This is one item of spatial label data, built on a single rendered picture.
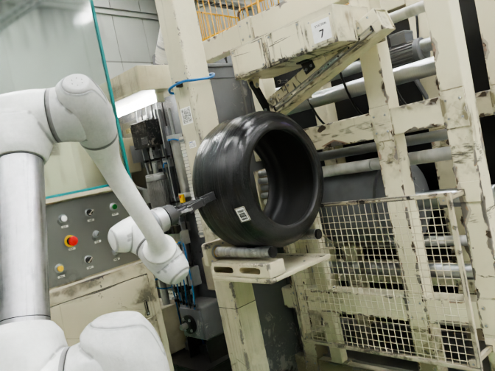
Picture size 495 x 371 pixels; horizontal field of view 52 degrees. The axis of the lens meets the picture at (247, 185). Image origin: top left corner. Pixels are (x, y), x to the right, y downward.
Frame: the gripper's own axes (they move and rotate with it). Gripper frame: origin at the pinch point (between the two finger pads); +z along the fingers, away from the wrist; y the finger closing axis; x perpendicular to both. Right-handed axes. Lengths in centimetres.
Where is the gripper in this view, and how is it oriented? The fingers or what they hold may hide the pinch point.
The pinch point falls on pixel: (207, 198)
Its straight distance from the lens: 189.5
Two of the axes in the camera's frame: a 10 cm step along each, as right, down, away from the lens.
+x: 3.0, 9.4, 1.5
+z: 6.8, -3.2, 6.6
